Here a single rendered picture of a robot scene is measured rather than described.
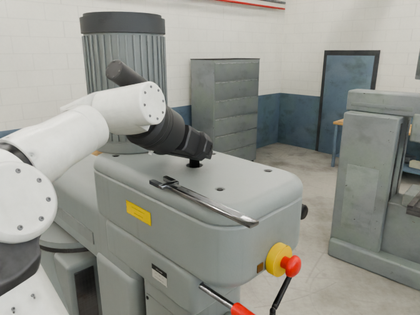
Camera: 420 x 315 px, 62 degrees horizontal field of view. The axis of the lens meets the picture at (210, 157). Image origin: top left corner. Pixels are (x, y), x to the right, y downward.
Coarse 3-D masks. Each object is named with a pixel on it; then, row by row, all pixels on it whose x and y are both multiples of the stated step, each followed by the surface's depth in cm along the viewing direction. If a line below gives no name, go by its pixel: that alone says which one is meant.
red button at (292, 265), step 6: (282, 258) 63; (288, 258) 63; (294, 258) 61; (282, 264) 62; (288, 264) 61; (294, 264) 61; (300, 264) 62; (288, 270) 61; (294, 270) 61; (288, 276) 62
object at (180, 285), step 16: (112, 224) 85; (112, 240) 86; (128, 240) 80; (128, 256) 81; (144, 256) 76; (160, 256) 72; (144, 272) 77; (160, 272) 72; (176, 272) 68; (160, 288) 74; (176, 288) 69; (192, 288) 66; (224, 288) 72; (192, 304) 67; (208, 304) 69
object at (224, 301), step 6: (204, 288) 65; (210, 288) 65; (210, 294) 64; (216, 294) 63; (216, 300) 63; (222, 300) 62; (228, 300) 62; (228, 306) 61; (234, 306) 60; (240, 306) 59; (234, 312) 59; (240, 312) 58; (246, 312) 58; (252, 312) 58
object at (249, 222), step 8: (168, 176) 67; (152, 184) 64; (160, 184) 63; (168, 184) 63; (176, 184) 63; (176, 192) 61; (184, 192) 59; (192, 192) 59; (192, 200) 58; (200, 200) 56; (208, 200) 56; (208, 208) 55; (216, 208) 54; (224, 208) 53; (232, 216) 51; (240, 216) 51; (248, 216) 51; (248, 224) 49; (256, 224) 49
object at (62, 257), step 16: (48, 240) 109; (64, 240) 109; (48, 256) 110; (64, 256) 107; (80, 256) 107; (48, 272) 111; (64, 272) 104; (80, 272) 104; (96, 272) 108; (64, 288) 107; (80, 288) 105; (96, 288) 110; (64, 304) 109; (80, 304) 106; (96, 304) 110
